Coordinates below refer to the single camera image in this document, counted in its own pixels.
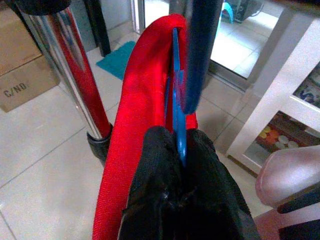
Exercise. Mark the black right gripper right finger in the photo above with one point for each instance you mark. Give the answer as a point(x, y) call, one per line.
point(212, 190)

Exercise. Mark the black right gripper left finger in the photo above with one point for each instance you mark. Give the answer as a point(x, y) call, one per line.
point(155, 175)

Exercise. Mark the blue plastic clothes hanger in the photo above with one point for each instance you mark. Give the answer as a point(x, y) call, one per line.
point(178, 120)

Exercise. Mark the red garment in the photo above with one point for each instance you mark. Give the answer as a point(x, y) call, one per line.
point(140, 100)

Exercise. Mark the pink plastic stool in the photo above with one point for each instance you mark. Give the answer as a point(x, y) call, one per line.
point(290, 170)

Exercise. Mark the teal floor mat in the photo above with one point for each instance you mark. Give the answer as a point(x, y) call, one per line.
point(117, 61)

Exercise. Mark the white glass-door cabinet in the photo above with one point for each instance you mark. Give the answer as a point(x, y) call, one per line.
point(275, 82)

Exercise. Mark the chrome pole with black foot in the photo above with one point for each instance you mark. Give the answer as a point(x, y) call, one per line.
point(62, 50)

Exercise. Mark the cardboard box with C/NO print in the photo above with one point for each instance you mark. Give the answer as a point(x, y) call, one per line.
point(27, 82)

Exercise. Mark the black box device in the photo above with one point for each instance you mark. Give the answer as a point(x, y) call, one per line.
point(246, 10)

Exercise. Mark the plain cardboard box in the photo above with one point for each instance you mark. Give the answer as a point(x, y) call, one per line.
point(15, 37)

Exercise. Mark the grey sliding door frame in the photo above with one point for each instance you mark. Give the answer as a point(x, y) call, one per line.
point(225, 72)

